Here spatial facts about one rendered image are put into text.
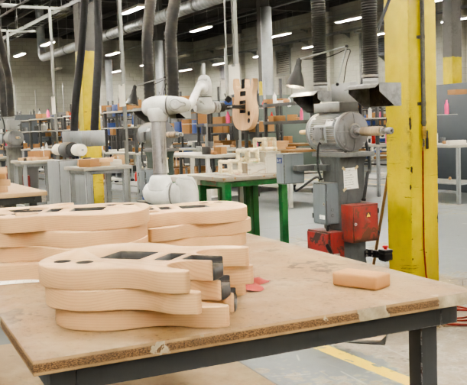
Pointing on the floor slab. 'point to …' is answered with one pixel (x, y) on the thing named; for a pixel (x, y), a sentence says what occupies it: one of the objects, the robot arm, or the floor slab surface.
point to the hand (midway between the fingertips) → (241, 106)
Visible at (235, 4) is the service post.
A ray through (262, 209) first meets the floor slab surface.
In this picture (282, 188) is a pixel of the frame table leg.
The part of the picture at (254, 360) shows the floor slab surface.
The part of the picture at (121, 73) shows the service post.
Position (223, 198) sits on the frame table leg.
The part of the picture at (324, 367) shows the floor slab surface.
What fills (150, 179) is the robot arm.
